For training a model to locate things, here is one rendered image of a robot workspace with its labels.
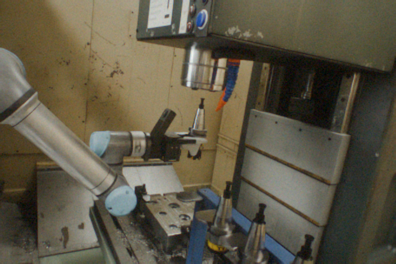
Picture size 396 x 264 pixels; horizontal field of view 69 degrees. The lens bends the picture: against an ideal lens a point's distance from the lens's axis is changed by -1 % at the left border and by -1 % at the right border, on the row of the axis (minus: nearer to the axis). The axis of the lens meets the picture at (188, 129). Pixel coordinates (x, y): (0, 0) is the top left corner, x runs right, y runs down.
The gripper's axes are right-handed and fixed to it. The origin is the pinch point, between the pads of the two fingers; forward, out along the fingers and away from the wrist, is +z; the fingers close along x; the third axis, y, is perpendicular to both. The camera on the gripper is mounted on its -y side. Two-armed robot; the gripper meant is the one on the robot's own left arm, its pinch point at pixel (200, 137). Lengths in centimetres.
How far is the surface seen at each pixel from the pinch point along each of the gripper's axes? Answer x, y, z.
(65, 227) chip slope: -63, 66, -34
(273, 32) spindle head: 32.3, -32.0, -5.8
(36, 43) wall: -101, -24, -48
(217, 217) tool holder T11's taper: 33.1, 9.5, -13.2
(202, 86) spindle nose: 6.2, -17.2, -5.5
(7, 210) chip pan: -91, 67, -61
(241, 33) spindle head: 32.3, -30.3, -14.2
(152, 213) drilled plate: -14.8, 35.3, -7.7
